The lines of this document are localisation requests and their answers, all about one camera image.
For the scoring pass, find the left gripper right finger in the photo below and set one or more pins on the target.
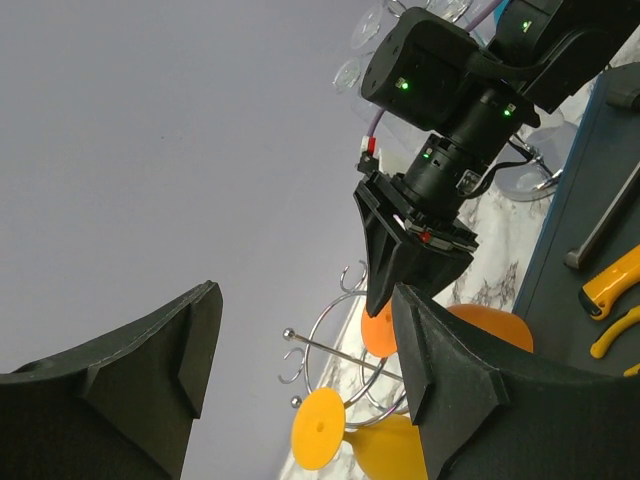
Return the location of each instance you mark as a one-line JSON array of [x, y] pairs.
[[486, 409]]

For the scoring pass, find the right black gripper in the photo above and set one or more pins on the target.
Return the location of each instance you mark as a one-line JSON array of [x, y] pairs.
[[412, 232]]

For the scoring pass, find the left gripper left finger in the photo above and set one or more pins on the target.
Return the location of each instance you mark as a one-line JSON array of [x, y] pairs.
[[120, 406]]

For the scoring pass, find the yellow plastic cup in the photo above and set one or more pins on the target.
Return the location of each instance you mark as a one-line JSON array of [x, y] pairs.
[[388, 450]]

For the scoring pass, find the small chrome wire rack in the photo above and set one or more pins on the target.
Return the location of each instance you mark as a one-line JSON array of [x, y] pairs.
[[372, 388]]

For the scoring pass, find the clear stemless wine glass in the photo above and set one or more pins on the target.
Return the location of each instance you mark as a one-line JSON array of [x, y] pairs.
[[348, 75]]

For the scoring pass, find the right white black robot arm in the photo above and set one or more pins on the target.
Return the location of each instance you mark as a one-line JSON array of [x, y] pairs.
[[471, 100]]

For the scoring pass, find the tall chrome wine glass rack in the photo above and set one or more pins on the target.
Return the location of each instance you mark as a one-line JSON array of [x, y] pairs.
[[538, 179]]

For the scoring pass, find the yellow utility knife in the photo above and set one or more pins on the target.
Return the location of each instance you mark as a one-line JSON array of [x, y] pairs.
[[598, 295]]

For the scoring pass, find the dark grey tray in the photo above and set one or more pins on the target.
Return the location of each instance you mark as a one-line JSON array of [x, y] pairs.
[[604, 153]]

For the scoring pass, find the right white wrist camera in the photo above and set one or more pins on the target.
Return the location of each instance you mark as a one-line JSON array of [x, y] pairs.
[[369, 161]]

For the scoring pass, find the yellow handled pliers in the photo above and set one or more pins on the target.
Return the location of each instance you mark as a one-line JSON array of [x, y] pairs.
[[625, 321]]

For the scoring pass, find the long black metal bracket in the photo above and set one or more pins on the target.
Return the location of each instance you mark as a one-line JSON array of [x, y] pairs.
[[579, 257]]

